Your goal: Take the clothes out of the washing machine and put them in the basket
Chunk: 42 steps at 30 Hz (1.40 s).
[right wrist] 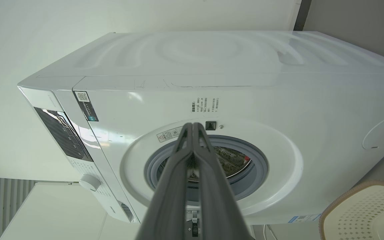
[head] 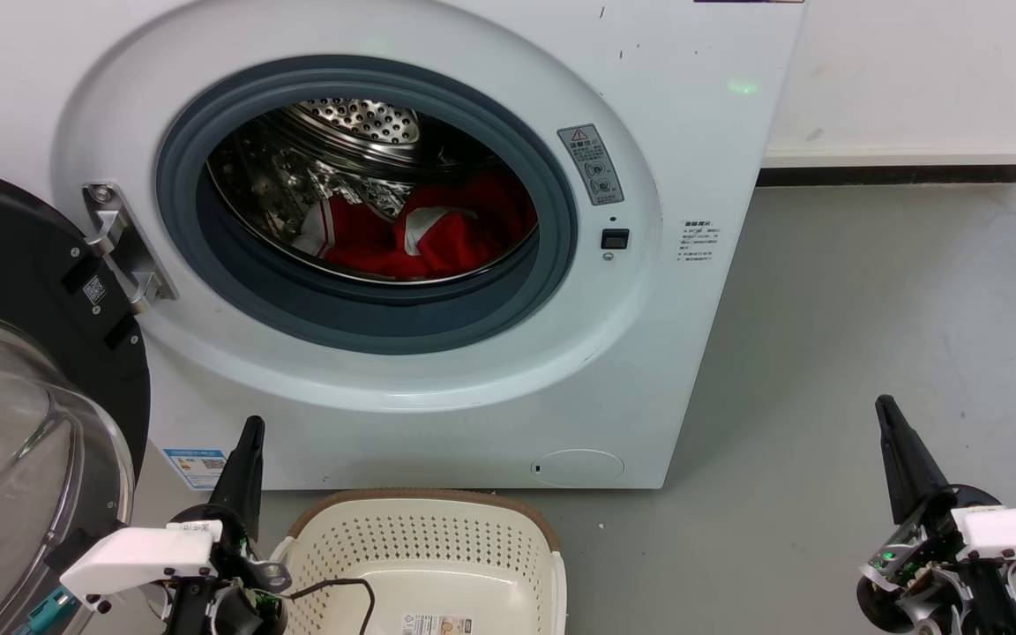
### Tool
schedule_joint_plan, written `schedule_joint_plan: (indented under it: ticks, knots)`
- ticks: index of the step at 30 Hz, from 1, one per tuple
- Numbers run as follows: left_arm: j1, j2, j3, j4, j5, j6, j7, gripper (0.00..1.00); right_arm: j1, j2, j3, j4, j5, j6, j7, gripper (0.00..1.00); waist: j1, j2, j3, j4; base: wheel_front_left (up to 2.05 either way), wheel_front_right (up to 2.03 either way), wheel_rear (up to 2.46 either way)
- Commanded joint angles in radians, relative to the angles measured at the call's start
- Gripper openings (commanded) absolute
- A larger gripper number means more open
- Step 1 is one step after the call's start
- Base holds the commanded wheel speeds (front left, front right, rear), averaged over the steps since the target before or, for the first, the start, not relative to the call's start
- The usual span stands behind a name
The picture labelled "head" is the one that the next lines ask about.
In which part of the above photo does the blue energy label sticker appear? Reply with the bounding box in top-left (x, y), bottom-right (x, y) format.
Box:
top-left (162, 447), bottom-right (228, 491)

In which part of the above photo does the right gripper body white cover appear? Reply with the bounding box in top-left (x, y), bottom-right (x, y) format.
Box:
top-left (894, 485), bottom-right (1016, 580)

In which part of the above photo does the teal cable connector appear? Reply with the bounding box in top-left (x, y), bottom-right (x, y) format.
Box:
top-left (19, 586), bottom-right (77, 635)

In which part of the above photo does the white front-load washing machine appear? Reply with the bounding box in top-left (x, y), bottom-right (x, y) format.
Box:
top-left (0, 0), bottom-right (809, 491)

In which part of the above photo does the round white filter cover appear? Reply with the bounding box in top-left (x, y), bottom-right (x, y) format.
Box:
top-left (532, 449), bottom-right (625, 488)

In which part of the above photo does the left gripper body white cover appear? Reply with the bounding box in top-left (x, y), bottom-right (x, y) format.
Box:
top-left (60, 504), bottom-right (293, 614)

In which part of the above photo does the thin black cable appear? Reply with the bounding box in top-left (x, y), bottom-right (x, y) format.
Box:
top-left (283, 577), bottom-right (377, 635)

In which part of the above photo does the small printed text sticker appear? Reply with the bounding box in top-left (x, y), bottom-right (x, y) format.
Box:
top-left (677, 219), bottom-right (721, 264)

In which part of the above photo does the red and white garment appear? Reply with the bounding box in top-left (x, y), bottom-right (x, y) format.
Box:
top-left (292, 169), bottom-right (537, 281)

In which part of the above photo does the printed paper product label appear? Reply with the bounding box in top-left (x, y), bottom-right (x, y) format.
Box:
top-left (402, 615), bottom-right (474, 635)

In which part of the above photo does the grey rubber door gasket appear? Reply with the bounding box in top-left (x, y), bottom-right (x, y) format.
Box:
top-left (155, 55), bottom-right (579, 355)

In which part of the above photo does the washing machine door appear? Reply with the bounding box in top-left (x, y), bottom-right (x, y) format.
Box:
top-left (0, 163), bottom-right (152, 635)

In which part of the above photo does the white wall ledge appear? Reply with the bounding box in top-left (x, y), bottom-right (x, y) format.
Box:
top-left (762, 141), bottom-right (1016, 168)

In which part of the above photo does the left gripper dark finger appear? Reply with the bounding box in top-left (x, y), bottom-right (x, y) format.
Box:
top-left (206, 415), bottom-right (266, 541)

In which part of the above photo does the grey warning sticker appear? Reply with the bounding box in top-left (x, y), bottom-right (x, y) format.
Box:
top-left (557, 123), bottom-right (625, 206)

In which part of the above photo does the stainless steel washing machine drum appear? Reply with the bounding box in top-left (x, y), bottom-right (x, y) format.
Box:
top-left (206, 97), bottom-right (540, 285)

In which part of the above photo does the silver metal door hinge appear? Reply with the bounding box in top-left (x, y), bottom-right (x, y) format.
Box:
top-left (83, 183), bottom-right (178, 314)

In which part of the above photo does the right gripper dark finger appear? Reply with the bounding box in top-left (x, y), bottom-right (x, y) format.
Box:
top-left (875, 394), bottom-right (952, 527)

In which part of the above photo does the cream perforated laundry basket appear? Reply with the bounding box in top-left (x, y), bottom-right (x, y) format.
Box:
top-left (270, 488), bottom-right (569, 635)

